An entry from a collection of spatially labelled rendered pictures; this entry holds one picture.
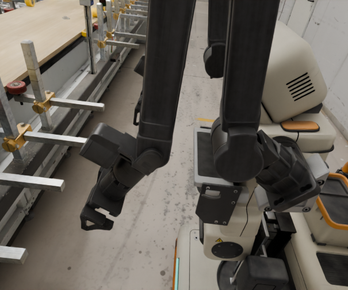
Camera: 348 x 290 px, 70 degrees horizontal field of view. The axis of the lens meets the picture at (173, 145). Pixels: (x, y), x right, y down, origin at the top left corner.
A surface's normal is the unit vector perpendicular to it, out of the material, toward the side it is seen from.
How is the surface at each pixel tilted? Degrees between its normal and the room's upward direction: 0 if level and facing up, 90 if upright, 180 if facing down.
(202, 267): 0
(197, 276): 0
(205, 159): 0
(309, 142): 90
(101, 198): 32
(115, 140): 27
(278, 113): 90
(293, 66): 90
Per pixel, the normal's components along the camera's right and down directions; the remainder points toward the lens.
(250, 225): -0.06, 0.61
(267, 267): 0.11, -0.78
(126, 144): 0.61, -0.60
